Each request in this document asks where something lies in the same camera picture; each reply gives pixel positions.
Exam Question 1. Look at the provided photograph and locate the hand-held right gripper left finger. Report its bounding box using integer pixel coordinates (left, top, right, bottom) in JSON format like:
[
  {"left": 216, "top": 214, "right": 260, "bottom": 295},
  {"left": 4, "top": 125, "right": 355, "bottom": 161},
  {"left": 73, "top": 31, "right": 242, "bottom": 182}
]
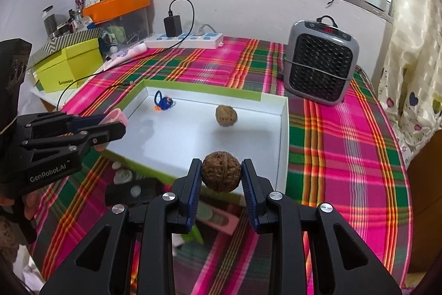
[{"left": 40, "top": 158, "right": 202, "bottom": 295}]

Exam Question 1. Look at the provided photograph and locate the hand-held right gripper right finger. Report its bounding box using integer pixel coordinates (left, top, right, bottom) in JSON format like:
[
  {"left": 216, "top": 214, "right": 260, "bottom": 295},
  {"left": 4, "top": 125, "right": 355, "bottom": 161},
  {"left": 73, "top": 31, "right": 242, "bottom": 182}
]
[{"left": 241, "top": 158, "right": 403, "bottom": 295}]

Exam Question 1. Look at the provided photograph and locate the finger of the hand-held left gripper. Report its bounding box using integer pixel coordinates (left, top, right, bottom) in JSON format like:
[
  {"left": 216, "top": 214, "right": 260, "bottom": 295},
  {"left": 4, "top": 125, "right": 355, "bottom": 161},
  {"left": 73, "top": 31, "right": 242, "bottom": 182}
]
[
  {"left": 21, "top": 121, "right": 127, "bottom": 174},
  {"left": 17, "top": 112, "right": 108, "bottom": 140}
]

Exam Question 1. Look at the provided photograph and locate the pink plastic clip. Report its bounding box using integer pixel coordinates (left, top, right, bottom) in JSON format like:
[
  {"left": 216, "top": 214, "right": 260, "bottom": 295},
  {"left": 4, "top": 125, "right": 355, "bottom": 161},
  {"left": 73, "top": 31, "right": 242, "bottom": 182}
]
[{"left": 98, "top": 108, "right": 128, "bottom": 152}]

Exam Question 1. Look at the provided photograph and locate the dark brown walnut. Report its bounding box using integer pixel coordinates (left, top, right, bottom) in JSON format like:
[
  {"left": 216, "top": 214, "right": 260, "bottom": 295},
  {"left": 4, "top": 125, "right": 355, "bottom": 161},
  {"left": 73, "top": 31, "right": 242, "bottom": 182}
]
[{"left": 201, "top": 151, "right": 242, "bottom": 193}]

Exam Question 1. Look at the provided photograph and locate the white box with green rim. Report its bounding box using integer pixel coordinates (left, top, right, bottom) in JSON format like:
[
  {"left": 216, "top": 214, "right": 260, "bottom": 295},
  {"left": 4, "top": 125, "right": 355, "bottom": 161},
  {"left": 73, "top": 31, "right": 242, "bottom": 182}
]
[{"left": 104, "top": 79, "right": 289, "bottom": 206}]

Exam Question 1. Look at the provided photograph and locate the black remote with round button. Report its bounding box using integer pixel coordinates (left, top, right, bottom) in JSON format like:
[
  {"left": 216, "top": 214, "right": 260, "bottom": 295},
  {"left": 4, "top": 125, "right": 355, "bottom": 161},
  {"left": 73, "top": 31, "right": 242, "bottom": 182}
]
[{"left": 105, "top": 177, "right": 164, "bottom": 208}]

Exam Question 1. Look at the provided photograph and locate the blue knitted keychain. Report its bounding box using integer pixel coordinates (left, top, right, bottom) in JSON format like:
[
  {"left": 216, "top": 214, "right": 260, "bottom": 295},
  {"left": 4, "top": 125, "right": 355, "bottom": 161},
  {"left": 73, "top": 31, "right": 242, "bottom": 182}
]
[{"left": 153, "top": 90, "right": 175, "bottom": 112}]

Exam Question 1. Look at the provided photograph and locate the light brown walnut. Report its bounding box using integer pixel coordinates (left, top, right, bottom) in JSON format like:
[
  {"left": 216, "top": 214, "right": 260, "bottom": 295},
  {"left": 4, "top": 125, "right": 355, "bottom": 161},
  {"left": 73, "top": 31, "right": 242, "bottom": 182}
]
[{"left": 215, "top": 105, "right": 238, "bottom": 127}]

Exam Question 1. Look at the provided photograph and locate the pink flat object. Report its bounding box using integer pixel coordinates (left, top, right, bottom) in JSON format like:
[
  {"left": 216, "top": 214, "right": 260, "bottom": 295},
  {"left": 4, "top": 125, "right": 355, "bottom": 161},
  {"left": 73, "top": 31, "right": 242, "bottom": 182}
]
[{"left": 193, "top": 202, "right": 241, "bottom": 235}]

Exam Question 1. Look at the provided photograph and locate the yellow-green cardboard box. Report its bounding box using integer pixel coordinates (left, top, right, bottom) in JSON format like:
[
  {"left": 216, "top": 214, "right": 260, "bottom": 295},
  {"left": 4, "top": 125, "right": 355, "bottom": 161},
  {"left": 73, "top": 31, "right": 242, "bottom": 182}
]
[{"left": 27, "top": 29, "right": 104, "bottom": 93}]

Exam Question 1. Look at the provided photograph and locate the white lotion tube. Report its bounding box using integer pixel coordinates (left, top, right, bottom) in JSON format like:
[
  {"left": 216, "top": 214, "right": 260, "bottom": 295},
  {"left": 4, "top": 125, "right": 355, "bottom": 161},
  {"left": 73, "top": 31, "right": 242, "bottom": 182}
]
[{"left": 104, "top": 43, "right": 148, "bottom": 70}]

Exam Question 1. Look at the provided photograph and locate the plaid tablecloth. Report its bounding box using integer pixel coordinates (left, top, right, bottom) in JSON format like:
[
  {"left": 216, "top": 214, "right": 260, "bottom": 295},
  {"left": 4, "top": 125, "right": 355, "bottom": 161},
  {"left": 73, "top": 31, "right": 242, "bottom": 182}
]
[{"left": 29, "top": 36, "right": 413, "bottom": 289}]

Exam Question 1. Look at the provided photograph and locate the glass jar with black lid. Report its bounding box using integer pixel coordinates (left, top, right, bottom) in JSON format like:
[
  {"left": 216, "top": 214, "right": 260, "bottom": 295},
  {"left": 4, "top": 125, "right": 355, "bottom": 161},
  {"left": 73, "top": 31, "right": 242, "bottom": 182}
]
[{"left": 42, "top": 6, "right": 59, "bottom": 37}]

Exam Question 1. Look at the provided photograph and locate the storage bin with orange lid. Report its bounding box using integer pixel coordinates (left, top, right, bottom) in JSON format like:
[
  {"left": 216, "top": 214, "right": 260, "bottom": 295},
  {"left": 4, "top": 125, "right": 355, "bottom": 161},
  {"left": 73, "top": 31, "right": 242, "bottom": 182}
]
[{"left": 82, "top": 0, "right": 152, "bottom": 52}]

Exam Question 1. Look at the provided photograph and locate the white power strip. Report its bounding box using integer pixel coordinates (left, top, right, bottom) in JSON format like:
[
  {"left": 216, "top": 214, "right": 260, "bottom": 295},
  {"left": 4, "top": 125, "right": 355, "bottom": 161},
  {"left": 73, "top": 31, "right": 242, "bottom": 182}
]
[{"left": 144, "top": 32, "right": 224, "bottom": 49}]

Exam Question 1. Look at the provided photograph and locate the black power adapter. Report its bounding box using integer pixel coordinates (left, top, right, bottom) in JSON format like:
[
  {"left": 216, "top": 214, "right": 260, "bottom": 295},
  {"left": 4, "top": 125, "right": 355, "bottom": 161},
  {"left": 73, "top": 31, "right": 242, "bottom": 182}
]
[{"left": 164, "top": 16, "right": 182, "bottom": 37}]

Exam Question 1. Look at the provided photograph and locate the grey space heater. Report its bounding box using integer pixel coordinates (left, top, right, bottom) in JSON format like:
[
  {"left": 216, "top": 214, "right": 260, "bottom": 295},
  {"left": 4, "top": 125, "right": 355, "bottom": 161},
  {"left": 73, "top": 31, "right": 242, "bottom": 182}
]
[{"left": 283, "top": 16, "right": 360, "bottom": 107}]

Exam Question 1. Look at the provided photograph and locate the wooden cabinet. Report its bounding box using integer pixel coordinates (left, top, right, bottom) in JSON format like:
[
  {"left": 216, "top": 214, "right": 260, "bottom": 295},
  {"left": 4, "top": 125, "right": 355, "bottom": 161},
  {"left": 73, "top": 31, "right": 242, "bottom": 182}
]
[{"left": 407, "top": 131, "right": 442, "bottom": 276}]

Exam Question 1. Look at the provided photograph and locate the heart print curtain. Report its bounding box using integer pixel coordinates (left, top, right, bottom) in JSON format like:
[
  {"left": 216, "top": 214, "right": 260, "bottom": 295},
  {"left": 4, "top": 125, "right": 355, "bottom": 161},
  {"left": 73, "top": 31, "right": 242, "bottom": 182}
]
[{"left": 378, "top": 0, "right": 442, "bottom": 159}]

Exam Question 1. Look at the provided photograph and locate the thin black cable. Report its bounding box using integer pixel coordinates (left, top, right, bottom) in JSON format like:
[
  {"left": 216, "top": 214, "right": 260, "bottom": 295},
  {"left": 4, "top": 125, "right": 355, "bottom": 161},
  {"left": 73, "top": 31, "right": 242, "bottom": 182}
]
[{"left": 57, "top": 81, "right": 136, "bottom": 109}]

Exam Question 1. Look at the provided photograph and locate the black adapter cable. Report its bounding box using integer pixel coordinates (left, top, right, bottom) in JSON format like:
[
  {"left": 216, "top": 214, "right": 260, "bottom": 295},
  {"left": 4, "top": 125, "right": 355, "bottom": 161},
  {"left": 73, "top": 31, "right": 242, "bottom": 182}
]
[{"left": 168, "top": 0, "right": 195, "bottom": 48}]

